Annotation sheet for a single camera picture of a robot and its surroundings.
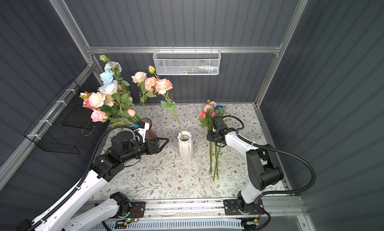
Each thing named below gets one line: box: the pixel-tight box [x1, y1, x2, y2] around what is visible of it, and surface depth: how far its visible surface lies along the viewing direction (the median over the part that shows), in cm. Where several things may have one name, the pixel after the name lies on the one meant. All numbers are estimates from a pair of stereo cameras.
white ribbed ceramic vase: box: [177, 130, 193, 163], surface depth 78 cm
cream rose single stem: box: [131, 71, 148, 121], surface depth 77 cm
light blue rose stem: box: [97, 54, 141, 127], surface depth 69 cm
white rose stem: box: [79, 91, 138, 126], surface depth 65 cm
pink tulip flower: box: [127, 109, 143, 122], surface depth 78 cm
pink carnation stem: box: [144, 65, 183, 137], surface depth 67 cm
